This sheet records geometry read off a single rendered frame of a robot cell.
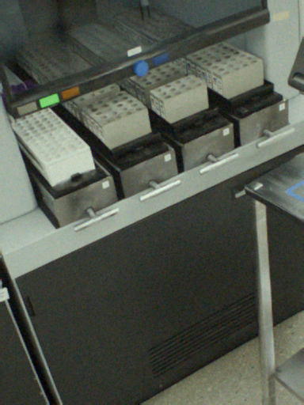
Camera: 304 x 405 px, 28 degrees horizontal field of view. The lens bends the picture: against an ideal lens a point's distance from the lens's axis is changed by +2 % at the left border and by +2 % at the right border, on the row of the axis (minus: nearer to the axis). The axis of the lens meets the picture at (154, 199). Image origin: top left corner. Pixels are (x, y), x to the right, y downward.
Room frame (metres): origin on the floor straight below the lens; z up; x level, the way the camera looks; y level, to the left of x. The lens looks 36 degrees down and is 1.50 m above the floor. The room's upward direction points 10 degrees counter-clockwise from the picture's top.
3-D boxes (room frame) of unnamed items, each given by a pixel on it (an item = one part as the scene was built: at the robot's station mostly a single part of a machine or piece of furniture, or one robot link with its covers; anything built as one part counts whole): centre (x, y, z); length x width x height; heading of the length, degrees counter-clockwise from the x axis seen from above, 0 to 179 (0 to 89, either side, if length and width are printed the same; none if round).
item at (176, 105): (1.23, -0.10, 0.85); 0.12 x 0.02 x 0.06; 113
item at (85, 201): (1.32, 0.27, 0.78); 0.73 x 0.14 x 0.09; 24
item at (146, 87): (1.31, -0.07, 0.85); 0.12 x 0.02 x 0.06; 113
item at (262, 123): (1.50, -0.15, 0.78); 0.73 x 0.14 x 0.09; 24
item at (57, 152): (1.20, 0.22, 0.83); 0.30 x 0.10 x 0.06; 23
